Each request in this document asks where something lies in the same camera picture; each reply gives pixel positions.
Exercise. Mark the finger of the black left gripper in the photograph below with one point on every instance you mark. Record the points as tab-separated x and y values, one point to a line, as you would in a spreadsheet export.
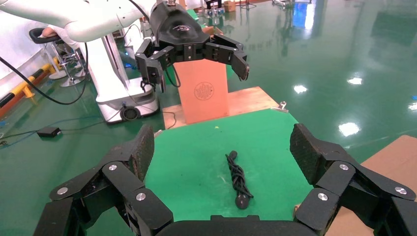
153	63
228	52

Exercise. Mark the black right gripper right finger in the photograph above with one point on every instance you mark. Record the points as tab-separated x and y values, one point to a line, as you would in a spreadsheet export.
342	189

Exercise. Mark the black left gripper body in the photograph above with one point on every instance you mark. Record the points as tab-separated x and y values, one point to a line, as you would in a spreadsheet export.
177	29

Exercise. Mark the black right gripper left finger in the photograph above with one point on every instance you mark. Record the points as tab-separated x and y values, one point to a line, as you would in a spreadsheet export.
123	195

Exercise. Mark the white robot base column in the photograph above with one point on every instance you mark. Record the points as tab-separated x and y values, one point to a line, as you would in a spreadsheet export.
114	81

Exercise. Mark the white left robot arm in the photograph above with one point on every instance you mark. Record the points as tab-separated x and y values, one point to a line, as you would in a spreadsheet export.
81	16

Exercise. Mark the small distant cardboard box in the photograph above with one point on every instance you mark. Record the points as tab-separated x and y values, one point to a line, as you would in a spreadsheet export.
229	5

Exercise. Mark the orange box with round logo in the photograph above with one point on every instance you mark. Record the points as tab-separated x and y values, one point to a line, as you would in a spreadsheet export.
202	94

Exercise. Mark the bystander hand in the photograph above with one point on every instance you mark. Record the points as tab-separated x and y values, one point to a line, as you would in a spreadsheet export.
49	32

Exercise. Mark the wooden board table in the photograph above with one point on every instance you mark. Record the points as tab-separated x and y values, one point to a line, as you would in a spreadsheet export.
247	99

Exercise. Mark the silver binder clip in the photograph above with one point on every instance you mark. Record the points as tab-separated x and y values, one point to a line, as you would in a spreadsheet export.
280	106

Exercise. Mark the green table cloth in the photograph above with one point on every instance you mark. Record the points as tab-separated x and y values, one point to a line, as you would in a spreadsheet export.
195	163

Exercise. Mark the chrome stool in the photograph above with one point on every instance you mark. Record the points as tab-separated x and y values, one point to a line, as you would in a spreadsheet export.
70	70

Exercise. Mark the black power adapter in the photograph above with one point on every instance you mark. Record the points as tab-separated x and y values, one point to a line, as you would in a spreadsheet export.
49	132

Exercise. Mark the black chair backrest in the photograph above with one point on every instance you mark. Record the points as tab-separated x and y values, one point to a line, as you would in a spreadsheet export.
37	36

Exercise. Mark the yellow black floor barrier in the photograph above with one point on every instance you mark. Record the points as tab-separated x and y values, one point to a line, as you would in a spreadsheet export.
22	86

